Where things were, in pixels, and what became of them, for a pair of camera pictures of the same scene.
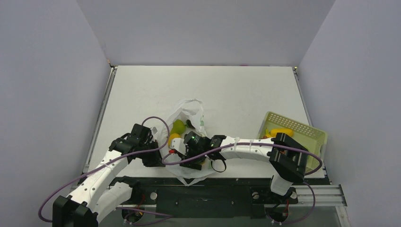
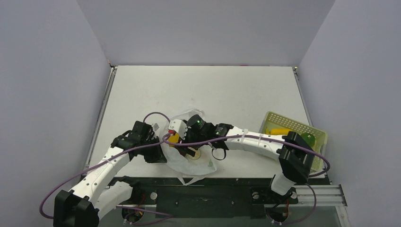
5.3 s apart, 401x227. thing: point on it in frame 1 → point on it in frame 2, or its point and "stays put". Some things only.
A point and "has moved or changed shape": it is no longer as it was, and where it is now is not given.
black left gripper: x=155 y=161 stays put
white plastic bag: x=191 y=112 has moved or changed shape
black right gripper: x=190 y=163 → x=188 y=147
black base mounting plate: x=240 y=197 stays put
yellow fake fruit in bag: x=172 y=136 stays put
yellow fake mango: x=274 y=131 stays put
